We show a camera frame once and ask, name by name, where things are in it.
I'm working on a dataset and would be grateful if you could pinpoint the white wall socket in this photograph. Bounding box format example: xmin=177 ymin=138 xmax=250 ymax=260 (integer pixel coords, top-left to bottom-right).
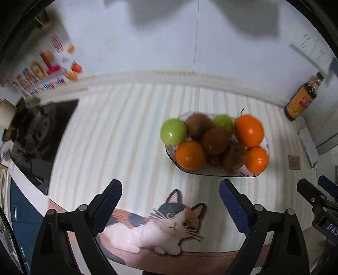
xmin=290 ymin=33 xmax=328 ymax=64

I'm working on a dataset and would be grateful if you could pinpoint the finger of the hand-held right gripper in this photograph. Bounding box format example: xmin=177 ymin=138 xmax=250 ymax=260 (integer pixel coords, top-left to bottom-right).
xmin=296 ymin=178 xmax=329 ymax=210
xmin=318 ymin=175 xmax=338 ymax=198

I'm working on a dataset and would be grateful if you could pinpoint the oval printed plate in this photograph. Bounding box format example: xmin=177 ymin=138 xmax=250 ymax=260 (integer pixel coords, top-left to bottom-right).
xmin=165 ymin=111 xmax=270 ymax=177

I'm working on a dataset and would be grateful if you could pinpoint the small red fruit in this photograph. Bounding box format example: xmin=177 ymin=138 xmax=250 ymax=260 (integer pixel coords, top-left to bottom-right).
xmin=206 ymin=154 xmax=223 ymax=167

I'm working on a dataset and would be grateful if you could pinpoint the colourful wall poster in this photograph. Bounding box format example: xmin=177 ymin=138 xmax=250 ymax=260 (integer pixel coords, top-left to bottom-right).
xmin=11 ymin=34 xmax=83 ymax=97

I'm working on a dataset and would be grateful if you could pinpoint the blue cabinet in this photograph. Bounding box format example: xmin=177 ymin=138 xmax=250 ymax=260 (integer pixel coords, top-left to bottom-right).
xmin=10 ymin=175 xmax=50 ymax=273

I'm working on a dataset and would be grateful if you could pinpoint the smooth orange with stem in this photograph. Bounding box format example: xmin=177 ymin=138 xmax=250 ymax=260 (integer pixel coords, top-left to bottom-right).
xmin=234 ymin=108 xmax=264 ymax=148

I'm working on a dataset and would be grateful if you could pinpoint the striped cat-print table mat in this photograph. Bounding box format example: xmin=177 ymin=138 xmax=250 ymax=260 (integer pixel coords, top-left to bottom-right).
xmin=48 ymin=70 xmax=321 ymax=268

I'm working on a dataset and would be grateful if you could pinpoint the black gas stove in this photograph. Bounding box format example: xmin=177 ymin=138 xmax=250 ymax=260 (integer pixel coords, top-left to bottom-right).
xmin=3 ymin=99 xmax=80 ymax=196

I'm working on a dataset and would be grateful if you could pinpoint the green apple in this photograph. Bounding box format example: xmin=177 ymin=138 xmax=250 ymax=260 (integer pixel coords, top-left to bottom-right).
xmin=213 ymin=114 xmax=235 ymax=135
xmin=160 ymin=119 xmax=188 ymax=146

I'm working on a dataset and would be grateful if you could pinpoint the small brown square tag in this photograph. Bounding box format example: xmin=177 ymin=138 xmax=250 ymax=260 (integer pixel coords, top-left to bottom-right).
xmin=288 ymin=155 xmax=301 ymax=170

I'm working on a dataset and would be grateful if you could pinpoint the sauce bottle with yellow label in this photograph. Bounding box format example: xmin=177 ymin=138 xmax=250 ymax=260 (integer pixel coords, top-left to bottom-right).
xmin=284 ymin=71 xmax=325 ymax=121

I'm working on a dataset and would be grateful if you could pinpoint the dark red apple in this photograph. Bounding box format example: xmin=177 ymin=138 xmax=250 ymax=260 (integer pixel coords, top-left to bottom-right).
xmin=202 ymin=128 xmax=230 ymax=155

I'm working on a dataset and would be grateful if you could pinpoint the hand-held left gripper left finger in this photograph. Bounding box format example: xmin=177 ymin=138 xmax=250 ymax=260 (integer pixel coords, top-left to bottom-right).
xmin=31 ymin=179 xmax=123 ymax=275

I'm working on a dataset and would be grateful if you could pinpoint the textured orange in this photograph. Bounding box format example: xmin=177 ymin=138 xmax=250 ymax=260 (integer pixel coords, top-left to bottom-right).
xmin=175 ymin=141 xmax=206 ymax=171

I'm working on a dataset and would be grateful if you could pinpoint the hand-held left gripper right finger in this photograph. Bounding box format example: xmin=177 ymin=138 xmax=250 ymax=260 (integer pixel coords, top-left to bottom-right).
xmin=219 ymin=179 xmax=310 ymax=275

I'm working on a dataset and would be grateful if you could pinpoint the small orange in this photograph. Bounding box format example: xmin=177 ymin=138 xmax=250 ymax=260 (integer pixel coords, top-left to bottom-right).
xmin=245 ymin=146 xmax=269 ymax=174

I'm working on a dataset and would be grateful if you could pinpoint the brownish red apple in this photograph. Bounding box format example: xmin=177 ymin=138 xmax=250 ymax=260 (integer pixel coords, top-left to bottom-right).
xmin=222 ymin=141 xmax=248 ymax=170

